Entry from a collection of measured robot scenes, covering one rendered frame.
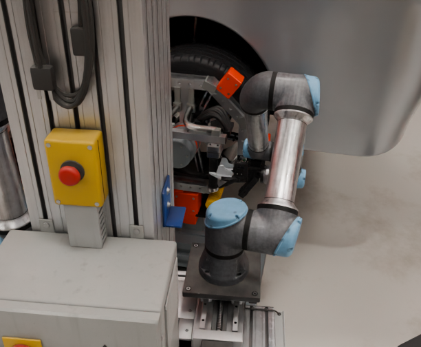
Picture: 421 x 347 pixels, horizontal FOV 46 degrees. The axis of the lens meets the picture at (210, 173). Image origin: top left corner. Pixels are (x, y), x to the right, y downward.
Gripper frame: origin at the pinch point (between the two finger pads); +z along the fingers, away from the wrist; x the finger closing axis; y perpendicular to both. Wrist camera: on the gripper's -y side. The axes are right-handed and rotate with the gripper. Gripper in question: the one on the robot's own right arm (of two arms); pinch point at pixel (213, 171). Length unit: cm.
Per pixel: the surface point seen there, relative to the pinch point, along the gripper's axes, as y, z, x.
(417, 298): -83, -99, -37
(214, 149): 11.2, -0.7, 1.5
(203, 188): -22.0, 8.3, -20.2
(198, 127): 17.7, 6.6, -1.8
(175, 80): 28.1, 20.9, -20.5
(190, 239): -61, 17, -29
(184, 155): 2.1, 13.3, -6.0
